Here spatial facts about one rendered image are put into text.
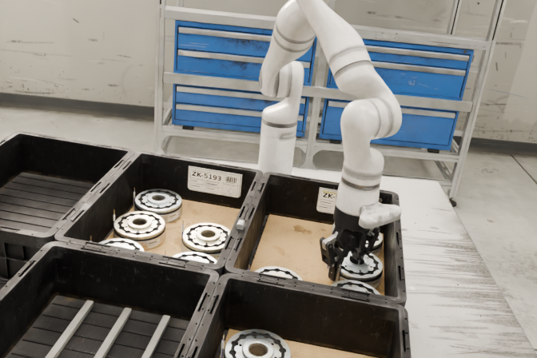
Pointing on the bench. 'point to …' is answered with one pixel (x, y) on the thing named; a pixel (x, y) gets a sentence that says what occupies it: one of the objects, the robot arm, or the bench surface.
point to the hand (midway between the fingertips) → (344, 270)
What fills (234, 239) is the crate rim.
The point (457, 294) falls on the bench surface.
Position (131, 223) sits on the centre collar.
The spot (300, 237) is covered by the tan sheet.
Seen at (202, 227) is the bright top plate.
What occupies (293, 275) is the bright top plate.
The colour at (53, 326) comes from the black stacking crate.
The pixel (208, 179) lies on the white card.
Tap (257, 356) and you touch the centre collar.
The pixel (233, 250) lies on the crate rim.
